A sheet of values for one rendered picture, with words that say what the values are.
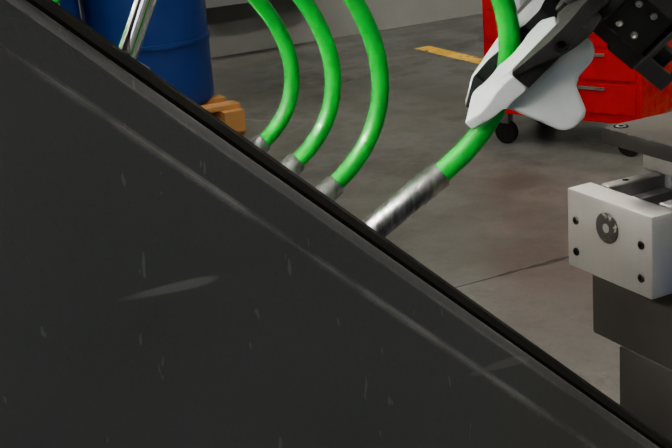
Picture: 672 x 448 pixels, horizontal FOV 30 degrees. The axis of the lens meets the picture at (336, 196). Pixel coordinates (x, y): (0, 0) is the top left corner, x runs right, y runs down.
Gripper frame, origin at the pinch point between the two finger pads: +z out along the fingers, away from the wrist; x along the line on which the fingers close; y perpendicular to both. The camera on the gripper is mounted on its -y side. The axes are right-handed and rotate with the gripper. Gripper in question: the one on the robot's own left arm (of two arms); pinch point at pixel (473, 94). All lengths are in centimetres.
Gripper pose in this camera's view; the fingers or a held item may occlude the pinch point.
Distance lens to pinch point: 80.5
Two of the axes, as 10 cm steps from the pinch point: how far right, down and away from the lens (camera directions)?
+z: -6.2, 6.5, 4.4
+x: 0.8, -5.0, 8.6
